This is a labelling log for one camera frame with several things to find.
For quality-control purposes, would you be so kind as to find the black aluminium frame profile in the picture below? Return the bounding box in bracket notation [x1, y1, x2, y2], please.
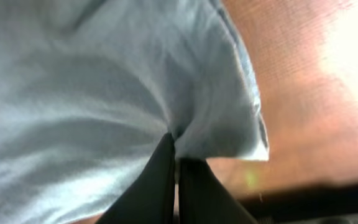
[239, 183, 358, 222]

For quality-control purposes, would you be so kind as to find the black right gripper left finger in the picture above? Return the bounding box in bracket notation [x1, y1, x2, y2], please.
[96, 133, 175, 224]

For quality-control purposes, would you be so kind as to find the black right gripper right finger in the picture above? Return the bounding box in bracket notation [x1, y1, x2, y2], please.
[178, 159, 257, 224]

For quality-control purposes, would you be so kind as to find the light blue t-shirt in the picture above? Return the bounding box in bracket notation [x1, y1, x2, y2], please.
[0, 0, 269, 223]

